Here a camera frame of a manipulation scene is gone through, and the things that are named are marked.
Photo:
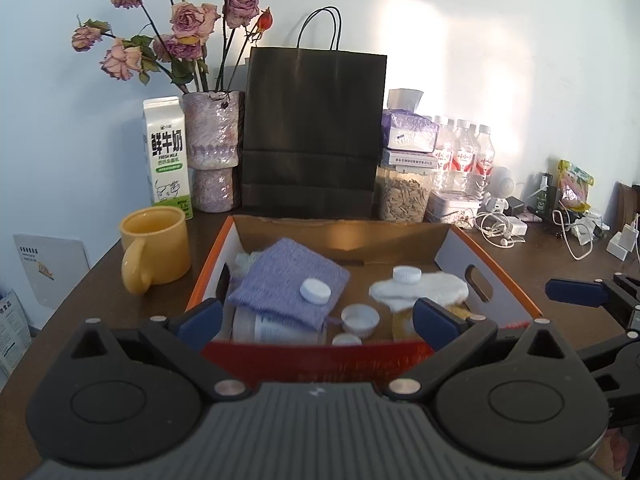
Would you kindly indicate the purple tissue pack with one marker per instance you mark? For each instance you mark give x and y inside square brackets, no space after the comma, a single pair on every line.
[407,130]

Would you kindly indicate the purple knitted cloth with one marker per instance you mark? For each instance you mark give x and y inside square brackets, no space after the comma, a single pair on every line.
[280,280]

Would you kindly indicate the small green bottle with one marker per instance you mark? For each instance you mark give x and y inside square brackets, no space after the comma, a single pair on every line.
[549,197]

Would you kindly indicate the dried pink rose bouquet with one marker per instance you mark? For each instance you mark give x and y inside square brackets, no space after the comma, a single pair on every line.
[185,25]

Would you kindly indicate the black power adapter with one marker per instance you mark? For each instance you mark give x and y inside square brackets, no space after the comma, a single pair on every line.
[516,205]

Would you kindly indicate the crumpled clear wrapper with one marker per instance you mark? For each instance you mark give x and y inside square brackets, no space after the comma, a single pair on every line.
[245,262]

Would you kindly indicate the white green milk carton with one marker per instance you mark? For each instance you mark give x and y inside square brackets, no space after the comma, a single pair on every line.
[167,155]

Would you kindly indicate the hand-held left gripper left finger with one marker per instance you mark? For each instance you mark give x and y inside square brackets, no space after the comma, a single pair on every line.
[200,317]

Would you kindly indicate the white metal tin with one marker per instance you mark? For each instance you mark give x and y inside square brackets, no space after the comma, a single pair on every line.
[452,207]

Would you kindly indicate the yellow snack packet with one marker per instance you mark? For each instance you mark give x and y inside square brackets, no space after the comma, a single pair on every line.
[575,185]

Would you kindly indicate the small white bottle cap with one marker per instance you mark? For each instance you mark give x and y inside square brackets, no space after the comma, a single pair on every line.
[315,291]
[346,340]
[406,275]

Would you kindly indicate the printed booklet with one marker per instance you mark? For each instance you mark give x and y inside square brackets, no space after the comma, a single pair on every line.
[11,332]

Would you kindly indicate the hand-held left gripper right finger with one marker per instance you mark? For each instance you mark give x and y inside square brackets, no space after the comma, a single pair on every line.
[435,325]

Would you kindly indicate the white plastic jar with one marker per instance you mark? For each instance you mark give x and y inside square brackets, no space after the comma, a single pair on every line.
[265,327]

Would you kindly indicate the white fuzzy cloth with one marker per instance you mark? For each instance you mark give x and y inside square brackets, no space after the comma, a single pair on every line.
[440,287]

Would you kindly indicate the person's right hand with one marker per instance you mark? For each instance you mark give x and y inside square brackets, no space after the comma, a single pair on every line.
[617,455]

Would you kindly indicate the purple speckled vase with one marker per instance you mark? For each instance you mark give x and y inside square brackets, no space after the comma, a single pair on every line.
[212,145]

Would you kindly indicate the white ribbed bottle cap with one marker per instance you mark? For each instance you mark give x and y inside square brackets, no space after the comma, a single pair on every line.
[360,319]

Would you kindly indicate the clear jar of seeds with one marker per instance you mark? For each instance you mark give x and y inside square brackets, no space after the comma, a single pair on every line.
[402,195]

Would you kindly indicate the white paper card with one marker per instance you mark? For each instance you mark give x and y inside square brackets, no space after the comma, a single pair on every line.
[50,270]

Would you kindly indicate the black paper bag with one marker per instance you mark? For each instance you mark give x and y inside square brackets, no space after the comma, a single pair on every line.
[312,130]

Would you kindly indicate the yellow ceramic mug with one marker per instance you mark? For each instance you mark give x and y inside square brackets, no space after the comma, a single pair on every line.
[160,250]

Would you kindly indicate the flat white box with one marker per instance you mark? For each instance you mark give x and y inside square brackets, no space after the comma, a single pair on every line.
[407,157]

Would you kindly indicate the small white desk fan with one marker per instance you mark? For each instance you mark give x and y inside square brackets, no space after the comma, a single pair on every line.
[501,182]

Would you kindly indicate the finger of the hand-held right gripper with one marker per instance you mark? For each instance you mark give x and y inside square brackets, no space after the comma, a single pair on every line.
[575,292]

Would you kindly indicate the white charger block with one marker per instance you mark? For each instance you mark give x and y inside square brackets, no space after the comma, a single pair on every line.
[519,226]

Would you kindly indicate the red label water bottle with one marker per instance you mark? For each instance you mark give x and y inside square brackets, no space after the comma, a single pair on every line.
[444,160]
[463,160]
[483,162]

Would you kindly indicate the brown board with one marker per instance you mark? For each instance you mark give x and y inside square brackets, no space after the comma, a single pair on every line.
[631,200]

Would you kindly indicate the red printed cardboard box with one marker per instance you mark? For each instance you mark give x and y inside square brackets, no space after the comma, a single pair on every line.
[310,362]

